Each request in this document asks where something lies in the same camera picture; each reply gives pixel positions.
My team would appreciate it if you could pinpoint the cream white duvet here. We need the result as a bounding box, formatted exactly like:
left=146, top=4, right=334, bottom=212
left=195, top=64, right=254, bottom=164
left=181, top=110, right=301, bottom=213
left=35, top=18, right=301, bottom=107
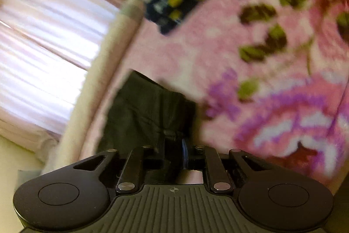
left=41, top=0, right=165, bottom=177

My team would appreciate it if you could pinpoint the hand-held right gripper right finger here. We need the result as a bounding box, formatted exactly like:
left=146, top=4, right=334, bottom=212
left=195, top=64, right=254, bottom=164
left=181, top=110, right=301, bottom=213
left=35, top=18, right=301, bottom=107
left=181, top=139, right=274, bottom=194

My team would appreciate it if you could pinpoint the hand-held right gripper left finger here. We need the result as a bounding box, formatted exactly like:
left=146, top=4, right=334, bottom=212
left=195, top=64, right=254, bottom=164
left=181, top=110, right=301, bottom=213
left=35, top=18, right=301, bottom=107
left=73, top=130, right=167, bottom=194

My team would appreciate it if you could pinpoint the dark green garment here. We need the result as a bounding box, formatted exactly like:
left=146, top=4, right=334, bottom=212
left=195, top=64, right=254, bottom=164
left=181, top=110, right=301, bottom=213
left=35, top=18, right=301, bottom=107
left=97, top=69, right=197, bottom=158

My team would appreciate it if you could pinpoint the pink striped curtain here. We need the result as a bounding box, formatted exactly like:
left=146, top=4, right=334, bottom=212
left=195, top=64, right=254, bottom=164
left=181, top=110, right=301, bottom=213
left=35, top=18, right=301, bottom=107
left=0, top=0, right=131, bottom=138

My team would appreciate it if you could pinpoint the pink floral blanket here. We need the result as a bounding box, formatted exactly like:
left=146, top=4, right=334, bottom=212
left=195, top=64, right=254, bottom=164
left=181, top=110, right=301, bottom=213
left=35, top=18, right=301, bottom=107
left=80, top=0, right=349, bottom=185

